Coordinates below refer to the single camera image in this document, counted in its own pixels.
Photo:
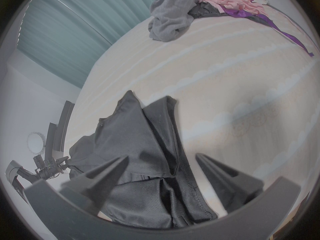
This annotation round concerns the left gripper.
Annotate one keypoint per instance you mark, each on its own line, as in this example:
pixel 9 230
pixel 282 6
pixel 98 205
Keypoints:
pixel 56 165

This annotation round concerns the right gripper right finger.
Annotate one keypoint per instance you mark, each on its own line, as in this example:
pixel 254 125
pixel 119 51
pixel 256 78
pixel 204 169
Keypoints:
pixel 227 189

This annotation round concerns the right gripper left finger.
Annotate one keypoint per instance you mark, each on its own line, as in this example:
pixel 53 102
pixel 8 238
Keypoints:
pixel 102 189

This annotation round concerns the black T-shirt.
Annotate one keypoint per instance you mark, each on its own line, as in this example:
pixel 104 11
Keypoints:
pixel 150 146

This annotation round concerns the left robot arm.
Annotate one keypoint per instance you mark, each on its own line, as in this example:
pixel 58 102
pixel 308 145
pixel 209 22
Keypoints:
pixel 13 170

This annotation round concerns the bed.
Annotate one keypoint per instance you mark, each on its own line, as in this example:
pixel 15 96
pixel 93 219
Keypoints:
pixel 225 96

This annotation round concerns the pile of clothes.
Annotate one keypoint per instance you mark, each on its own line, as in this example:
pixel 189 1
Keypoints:
pixel 225 1

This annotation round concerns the blue-green curtain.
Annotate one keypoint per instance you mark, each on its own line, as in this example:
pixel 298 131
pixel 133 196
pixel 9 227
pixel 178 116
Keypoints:
pixel 120 6
pixel 50 46

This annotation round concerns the grey garment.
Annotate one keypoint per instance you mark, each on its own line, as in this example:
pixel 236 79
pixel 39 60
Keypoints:
pixel 170 16

